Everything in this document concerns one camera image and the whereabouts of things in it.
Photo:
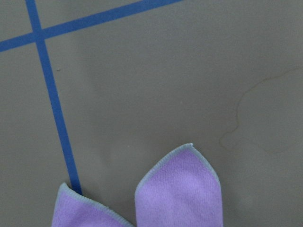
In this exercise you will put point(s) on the purple microfiber cloth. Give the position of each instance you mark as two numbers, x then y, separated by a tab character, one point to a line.
181	190

